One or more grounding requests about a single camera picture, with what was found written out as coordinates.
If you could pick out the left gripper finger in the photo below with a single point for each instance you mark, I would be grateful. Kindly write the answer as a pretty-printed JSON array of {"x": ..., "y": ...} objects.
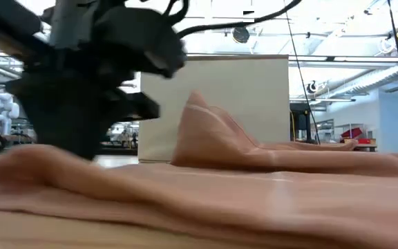
[{"x": 71, "y": 128}]

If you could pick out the salmon pink towel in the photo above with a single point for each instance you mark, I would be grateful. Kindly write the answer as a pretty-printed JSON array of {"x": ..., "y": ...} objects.
[{"x": 219, "y": 200}]

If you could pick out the beige fabric storage box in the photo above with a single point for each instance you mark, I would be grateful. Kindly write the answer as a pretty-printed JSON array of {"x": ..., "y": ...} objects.
[{"x": 254, "y": 103}]

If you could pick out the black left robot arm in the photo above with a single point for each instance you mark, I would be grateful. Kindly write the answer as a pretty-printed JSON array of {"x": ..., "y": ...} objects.
[{"x": 5, "y": 20}]

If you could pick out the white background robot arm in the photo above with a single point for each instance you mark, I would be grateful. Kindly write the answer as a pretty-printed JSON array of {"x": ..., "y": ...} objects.
[{"x": 3, "y": 107}]

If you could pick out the red storage bin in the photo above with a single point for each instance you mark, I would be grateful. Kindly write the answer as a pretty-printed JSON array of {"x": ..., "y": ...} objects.
[{"x": 352, "y": 133}]

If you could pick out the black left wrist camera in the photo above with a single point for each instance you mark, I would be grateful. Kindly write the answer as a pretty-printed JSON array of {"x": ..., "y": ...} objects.
[{"x": 140, "y": 38}]

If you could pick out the silver ventilation duct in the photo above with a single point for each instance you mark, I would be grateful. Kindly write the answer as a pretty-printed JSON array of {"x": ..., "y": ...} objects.
[{"x": 375, "y": 79}]

